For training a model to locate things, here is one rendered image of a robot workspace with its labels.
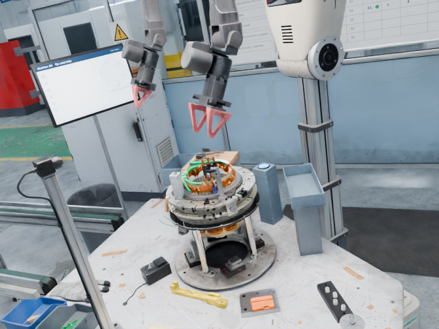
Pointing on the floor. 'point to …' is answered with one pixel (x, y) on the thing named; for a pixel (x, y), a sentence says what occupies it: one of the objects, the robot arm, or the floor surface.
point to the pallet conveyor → (12, 285)
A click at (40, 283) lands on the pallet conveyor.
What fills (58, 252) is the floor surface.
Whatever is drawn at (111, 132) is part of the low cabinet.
